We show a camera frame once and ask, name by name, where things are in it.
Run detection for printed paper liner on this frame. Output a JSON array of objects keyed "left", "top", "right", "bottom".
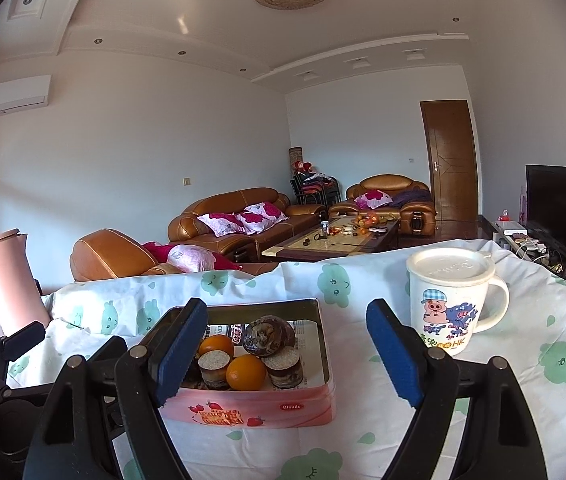
[{"left": 198, "top": 319, "right": 324, "bottom": 390}]

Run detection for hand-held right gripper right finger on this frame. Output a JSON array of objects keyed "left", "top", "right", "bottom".
[{"left": 365, "top": 298, "right": 548, "bottom": 480}]

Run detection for white air conditioner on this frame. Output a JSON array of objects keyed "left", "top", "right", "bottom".
[{"left": 0, "top": 75, "right": 52, "bottom": 117}]

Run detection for white cartoon mug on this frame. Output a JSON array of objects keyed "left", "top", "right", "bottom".
[{"left": 407, "top": 247, "right": 511, "bottom": 357}]

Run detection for brown wooden door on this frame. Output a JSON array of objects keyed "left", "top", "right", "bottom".
[{"left": 419, "top": 100, "right": 481, "bottom": 223}]

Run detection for pink electric kettle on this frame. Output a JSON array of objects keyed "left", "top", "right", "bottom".
[{"left": 0, "top": 228, "right": 54, "bottom": 333}]

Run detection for floral pillow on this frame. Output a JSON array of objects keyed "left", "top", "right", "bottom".
[
  {"left": 235, "top": 202, "right": 288, "bottom": 233},
  {"left": 354, "top": 190, "right": 394, "bottom": 209},
  {"left": 197, "top": 212, "right": 248, "bottom": 237}
]

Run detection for square ceiling panel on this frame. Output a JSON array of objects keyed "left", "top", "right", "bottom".
[{"left": 7, "top": 0, "right": 52, "bottom": 21}]

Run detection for pink tin box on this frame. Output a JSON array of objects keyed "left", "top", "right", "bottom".
[{"left": 140, "top": 298, "right": 337, "bottom": 429}]

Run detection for white cloud print tablecloth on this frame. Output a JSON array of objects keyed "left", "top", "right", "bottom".
[{"left": 0, "top": 237, "right": 566, "bottom": 480}]

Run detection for long brown leather sofa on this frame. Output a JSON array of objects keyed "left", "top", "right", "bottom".
[{"left": 168, "top": 187, "right": 328, "bottom": 261}]

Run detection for black flat television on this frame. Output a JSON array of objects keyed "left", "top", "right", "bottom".
[{"left": 525, "top": 164, "right": 566, "bottom": 256}]

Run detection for wooden coffee table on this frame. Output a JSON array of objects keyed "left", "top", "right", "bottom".
[{"left": 262, "top": 216, "right": 402, "bottom": 263}]

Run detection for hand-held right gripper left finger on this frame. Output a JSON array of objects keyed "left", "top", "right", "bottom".
[{"left": 23, "top": 297, "right": 210, "bottom": 480}]

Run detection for large orange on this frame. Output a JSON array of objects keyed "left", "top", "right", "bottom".
[{"left": 225, "top": 354, "right": 268, "bottom": 392}]

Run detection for dark purple blanket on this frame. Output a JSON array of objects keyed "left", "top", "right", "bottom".
[{"left": 393, "top": 189, "right": 434, "bottom": 206}]

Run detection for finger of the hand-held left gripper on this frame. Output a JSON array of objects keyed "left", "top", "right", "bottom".
[
  {"left": 88, "top": 336, "right": 128, "bottom": 366},
  {"left": 3, "top": 321, "right": 46, "bottom": 363}
]

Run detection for low television stand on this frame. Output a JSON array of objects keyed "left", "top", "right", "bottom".
[{"left": 480, "top": 214, "right": 566, "bottom": 301}]

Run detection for brown leather armchair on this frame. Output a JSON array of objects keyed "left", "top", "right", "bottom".
[{"left": 345, "top": 174, "right": 438, "bottom": 236}]

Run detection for pale pink pillow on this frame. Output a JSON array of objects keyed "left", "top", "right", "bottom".
[{"left": 167, "top": 244, "right": 216, "bottom": 273}]

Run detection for white mug lid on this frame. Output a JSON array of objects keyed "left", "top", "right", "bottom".
[{"left": 407, "top": 247, "right": 495, "bottom": 281}]

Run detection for small orange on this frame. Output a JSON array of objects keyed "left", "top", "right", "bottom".
[{"left": 199, "top": 335, "right": 235, "bottom": 359}]

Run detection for stacked chairs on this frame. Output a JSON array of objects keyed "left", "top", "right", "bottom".
[{"left": 290, "top": 172, "right": 341, "bottom": 206}]

